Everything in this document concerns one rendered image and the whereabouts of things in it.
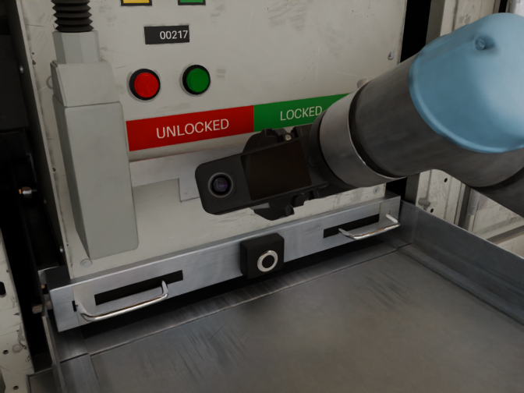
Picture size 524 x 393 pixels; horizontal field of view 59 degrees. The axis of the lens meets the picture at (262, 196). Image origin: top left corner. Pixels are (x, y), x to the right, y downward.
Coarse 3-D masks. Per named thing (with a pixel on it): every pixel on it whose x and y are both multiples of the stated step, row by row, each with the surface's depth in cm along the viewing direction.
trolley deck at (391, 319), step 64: (384, 256) 74; (256, 320) 60; (320, 320) 60; (384, 320) 60; (448, 320) 60; (512, 320) 60; (128, 384) 50; (192, 384) 50; (256, 384) 50; (320, 384) 50; (384, 384) 50; (448, 384) 50; (512, 384) 50
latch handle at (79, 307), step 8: (160, 280) 59; (160, 296) 56; (80, 304) 54; (136, 304) 54; (144, 304) 55; (152, 304) 55; (80, 312) 53; (104, 312) 53; (112, 312) 53; (120, 312) 53; (88, 320) 52; (96, 320) 52
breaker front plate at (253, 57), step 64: (256, 0) 54; (320, 0) 58; (384, 0) 63; (128, 64) 49; (192, 64) 53; (256, 64) 57; (320, 64) 61; (384, 64) 67; (64, 192) 51; (192, 192) 58; (128, 256) 57
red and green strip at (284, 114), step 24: (336, 96) 64; (144, 120) 52; (168, 120) 54; (192, 120) 55; (216, 120) 57; (240, 120) 58; (264, 120) 60; (288, 120) 62; (312, 120) 64; (144, 144) 53; (168, 144) 55
